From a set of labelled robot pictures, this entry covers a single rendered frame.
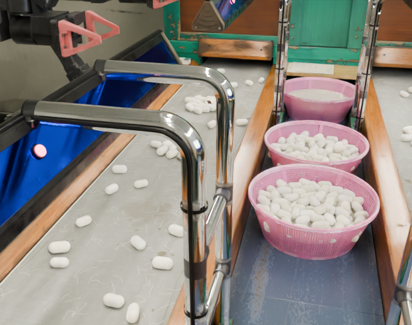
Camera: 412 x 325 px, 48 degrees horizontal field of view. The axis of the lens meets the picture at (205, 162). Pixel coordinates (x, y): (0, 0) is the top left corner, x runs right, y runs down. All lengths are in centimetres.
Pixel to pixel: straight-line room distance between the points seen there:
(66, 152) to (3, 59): 292
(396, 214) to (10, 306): 71
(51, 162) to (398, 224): 68
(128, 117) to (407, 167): 92
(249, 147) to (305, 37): 84
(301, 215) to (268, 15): 111
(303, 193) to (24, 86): 258
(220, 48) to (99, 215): 111
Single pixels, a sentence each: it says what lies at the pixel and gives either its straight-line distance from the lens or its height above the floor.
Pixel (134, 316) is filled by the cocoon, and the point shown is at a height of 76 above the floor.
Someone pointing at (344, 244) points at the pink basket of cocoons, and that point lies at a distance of 95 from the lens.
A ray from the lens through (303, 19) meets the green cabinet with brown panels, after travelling 192.
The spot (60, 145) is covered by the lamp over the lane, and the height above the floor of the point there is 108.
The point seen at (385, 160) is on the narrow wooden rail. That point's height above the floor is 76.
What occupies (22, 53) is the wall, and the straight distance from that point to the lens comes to 328.
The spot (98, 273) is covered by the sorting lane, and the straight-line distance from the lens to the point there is 83.
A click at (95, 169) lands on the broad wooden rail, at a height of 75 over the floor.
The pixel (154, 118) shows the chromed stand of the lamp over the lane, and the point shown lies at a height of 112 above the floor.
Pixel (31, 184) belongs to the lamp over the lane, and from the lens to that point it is 42.
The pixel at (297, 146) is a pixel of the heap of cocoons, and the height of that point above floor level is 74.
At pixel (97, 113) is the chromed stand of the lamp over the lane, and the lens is 42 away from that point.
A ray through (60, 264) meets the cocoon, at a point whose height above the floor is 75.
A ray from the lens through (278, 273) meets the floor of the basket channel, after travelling 92.
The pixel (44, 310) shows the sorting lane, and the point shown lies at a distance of 78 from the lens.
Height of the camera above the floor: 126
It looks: 27 degrees down
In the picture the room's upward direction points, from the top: straight up
